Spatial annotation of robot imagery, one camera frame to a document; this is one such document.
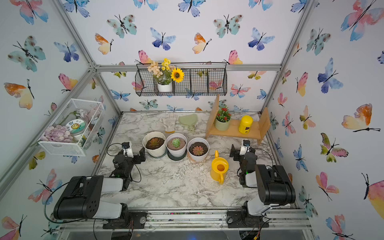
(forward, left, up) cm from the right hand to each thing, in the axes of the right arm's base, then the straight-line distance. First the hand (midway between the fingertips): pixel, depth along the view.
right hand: (242, 144), depth 91 cm
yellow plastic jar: (+10, -2, +5) cm, 11 cm away
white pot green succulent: (-3, +40, 0) cm, 40 cm away
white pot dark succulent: (-2, +53, +1) cm, 53 cm away
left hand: (-5, +63, 0) cm, 63 cm away
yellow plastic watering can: (-15, +14, 0) cm, 21 cm away
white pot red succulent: (-5, +26, +1) cm, 27 cm away
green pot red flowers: (+12, +12, +9) cm, 19 cm away
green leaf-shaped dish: (+27, +35, -10) cm, 45 cm away
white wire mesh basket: (+2, +83, +21) cm, 85 cm away
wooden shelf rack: (+14, -14, -2) cm, 20 cm away
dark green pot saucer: (-7, +40, -9) cm, 41 cm away
